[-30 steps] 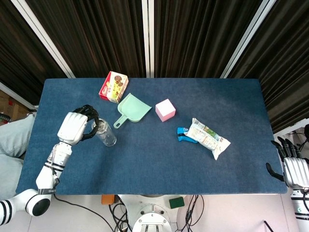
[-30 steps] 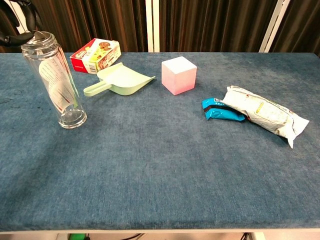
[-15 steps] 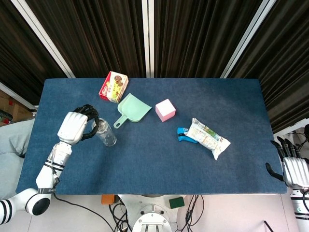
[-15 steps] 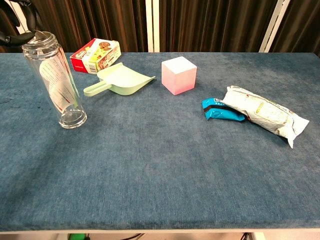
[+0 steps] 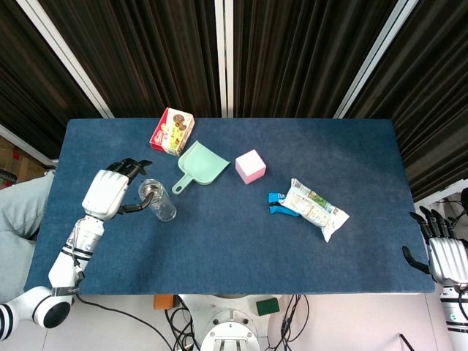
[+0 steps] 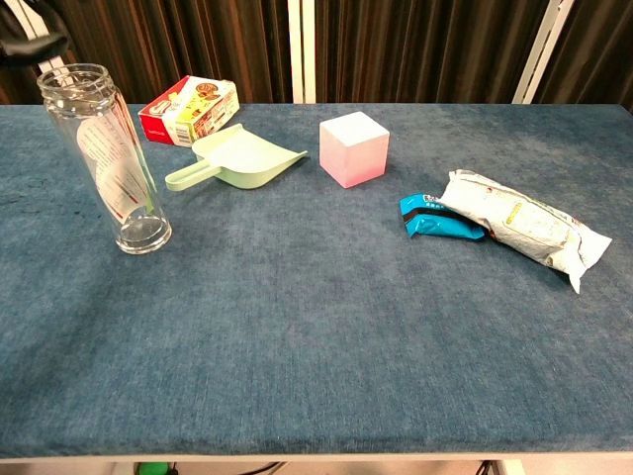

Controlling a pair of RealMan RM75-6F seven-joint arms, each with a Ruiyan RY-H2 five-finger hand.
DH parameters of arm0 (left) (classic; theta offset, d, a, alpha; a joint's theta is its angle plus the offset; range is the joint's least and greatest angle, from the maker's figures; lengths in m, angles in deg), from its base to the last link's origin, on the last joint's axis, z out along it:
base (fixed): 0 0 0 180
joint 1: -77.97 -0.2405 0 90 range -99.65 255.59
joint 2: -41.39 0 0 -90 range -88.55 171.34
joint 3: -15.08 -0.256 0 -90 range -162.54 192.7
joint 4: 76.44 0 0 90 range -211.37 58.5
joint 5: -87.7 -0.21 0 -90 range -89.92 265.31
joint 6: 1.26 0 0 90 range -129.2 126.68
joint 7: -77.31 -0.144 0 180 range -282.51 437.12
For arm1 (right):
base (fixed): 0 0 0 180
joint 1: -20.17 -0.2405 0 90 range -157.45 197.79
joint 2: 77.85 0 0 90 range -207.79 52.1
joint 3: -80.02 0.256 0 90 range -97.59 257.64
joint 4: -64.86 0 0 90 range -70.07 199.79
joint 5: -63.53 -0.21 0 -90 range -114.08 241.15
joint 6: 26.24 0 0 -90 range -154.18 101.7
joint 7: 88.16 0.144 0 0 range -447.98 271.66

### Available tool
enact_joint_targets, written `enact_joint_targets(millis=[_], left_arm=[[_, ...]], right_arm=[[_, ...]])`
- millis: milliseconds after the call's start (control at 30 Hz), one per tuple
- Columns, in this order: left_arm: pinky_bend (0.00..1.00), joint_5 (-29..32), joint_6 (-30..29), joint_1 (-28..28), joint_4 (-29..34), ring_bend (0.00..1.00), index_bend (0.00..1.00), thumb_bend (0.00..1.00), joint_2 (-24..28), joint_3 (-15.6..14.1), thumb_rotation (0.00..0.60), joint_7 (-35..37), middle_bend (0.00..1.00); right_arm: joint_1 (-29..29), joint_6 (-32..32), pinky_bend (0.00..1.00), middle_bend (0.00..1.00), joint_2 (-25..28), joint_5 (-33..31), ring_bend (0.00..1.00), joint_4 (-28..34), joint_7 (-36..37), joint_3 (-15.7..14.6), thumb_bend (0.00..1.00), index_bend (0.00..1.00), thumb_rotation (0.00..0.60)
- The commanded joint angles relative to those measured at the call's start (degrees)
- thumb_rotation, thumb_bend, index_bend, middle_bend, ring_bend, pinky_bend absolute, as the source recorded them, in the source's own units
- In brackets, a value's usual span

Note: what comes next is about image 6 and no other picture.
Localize mint green plastic scoop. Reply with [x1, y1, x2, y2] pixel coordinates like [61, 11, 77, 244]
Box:
[164, 123, 310, 193]

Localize blue felt table mat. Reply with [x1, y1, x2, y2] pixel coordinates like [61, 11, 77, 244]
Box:
[0, 102, 633, 459]

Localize white slanted frame post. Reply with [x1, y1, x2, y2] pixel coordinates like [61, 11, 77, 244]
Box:
[9, 0, 56, 75]
[511, 0, 576, 105]

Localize white snack bag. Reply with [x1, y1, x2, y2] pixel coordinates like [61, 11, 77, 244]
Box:
[438, 168, 614, 295]

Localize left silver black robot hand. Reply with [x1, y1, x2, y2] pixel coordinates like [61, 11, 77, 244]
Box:
[0, 32, 69, 67]

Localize clear plastic bottle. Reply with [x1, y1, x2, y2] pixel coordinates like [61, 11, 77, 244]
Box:
[37, 62, 173, 256]

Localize bright green object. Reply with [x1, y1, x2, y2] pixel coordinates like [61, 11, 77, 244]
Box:
[136, 460, 179, 475]

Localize blue snack packet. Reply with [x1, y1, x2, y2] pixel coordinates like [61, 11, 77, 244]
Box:
[398, 193, 488, 243]

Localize red snack box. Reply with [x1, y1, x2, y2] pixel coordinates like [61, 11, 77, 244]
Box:
[136, 74, 241, 148]

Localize pink white cube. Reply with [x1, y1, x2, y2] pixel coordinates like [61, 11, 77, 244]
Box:
[318, 111, 392, 190]

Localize white vertical frame post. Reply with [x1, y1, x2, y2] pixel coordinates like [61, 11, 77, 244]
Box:
[287, 0, 317, 105]

